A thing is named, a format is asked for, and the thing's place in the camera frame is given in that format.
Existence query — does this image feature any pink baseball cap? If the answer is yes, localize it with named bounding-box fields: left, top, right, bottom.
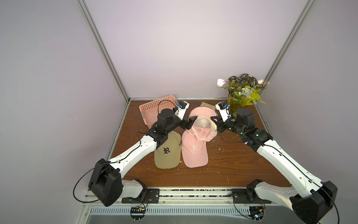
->
left=181, top=130, right=208, bottom=168

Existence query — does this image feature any beige baseball cap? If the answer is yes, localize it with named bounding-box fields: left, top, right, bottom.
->
left=154, top=131, right=181, bottom=169

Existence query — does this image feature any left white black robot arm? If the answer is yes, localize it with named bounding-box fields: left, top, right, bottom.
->
left=88, top=108, right=197, bottom=207

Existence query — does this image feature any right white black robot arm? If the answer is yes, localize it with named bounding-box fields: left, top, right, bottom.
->
left=211, top=102, right=337, bottom=224

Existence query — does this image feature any cream work glove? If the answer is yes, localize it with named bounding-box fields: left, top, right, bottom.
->
left=200, top=102, right=216, bottom=111

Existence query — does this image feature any pink perforated plastic basket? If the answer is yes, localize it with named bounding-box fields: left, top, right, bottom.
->
left=139, top=95, right=178, bottom=128

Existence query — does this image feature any potted plant in yellow vase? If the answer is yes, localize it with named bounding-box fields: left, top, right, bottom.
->
left=224, top=73, right=266, bottom=116

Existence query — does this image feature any left circuit board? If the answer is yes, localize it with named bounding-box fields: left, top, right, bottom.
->
left=130, top=207, right=146, bottom=222

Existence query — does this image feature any circuit board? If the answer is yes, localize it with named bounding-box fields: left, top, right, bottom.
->
left=249, top=206, right=264, bottom=222
left=130, top=207, right=146, bottom=222

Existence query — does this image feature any right circuit board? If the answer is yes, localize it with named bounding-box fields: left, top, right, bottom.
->
left=249, top=206, right=264, bottom=222

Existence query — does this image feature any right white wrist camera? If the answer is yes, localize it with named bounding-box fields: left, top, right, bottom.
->
left=215, top=101, right=231, bottom=122

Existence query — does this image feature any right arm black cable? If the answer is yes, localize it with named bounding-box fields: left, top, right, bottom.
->
left=218, top=131, right=340, bottom=224

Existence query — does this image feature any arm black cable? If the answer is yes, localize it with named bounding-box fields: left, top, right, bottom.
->
left=218, top=131, right=340, bottom=224
left=72, top=99, right=180, bottom=203

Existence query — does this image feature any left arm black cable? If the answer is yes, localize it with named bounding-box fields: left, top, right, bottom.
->
left=72, top=99, right=180, bottom=203

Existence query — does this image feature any aluminium front rail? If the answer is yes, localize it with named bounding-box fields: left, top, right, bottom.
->
left=77, top=182, right=302, bottom=208

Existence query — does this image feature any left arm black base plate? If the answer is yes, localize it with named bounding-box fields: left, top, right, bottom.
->
left=121, top=188, right=160, bottom=205

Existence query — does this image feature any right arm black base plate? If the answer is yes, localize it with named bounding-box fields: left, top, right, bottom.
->
left=228, top=188, right=272, bottom=204

